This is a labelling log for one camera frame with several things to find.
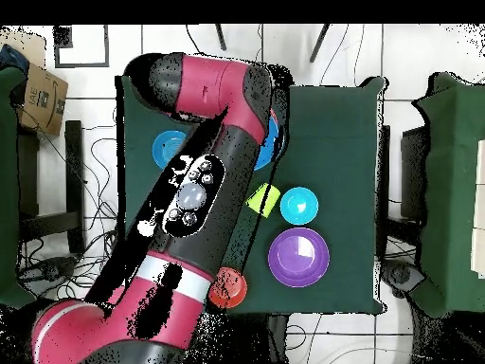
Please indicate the white board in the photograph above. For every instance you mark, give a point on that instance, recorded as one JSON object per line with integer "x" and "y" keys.
{"x": 479, "y": 227}

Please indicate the small light blue bowl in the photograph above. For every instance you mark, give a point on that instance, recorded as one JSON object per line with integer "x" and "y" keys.
{"x": 299, "y": 206}

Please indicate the small red-orange bowl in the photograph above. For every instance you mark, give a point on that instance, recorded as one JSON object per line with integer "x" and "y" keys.
{"x": 231, "y": 292}

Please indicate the dark green table cloth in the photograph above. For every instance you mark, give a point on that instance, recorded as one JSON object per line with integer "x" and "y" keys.
{"x": 333, "y": 170}

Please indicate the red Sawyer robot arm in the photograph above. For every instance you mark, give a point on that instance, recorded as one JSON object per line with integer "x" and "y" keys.
{"x": 212, "y": 87}

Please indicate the cardboard box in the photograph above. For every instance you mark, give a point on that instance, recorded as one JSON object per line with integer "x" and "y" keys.
{"x": 43, "y": 102}

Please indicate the black stool frame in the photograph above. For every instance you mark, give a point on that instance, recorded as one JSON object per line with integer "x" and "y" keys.
{"x": 74, "y": 170}

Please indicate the dark blue bag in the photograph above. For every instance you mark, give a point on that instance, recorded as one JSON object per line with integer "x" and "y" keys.
{"x": 13, "y": 58}

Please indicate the green cloth side table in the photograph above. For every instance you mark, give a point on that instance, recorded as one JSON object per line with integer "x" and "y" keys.
{"x": 7, "y": 189}
{"x": 447, "y": 151}

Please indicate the black tripod leg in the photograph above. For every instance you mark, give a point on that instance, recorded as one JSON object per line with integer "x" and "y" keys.
{"x": 221, "y": 38}
{"x": 319, "y": 43}

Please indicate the large deep blue bowl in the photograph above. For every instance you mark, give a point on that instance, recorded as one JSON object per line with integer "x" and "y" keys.
{"x": 269, "y": 148}

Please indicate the black square floor frame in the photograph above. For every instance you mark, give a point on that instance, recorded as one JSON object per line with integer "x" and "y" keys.
{"x": 62, "y": 38}

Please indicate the black furniture piece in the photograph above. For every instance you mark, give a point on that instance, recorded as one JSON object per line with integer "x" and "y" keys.
{"x": 413, "y": 170}

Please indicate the purple bowl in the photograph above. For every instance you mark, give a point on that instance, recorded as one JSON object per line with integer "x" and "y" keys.
{"x": 298, "y": 258}

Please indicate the green cup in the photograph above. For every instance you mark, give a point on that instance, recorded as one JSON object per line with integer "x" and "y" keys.
{"x": 265, "y": 199}

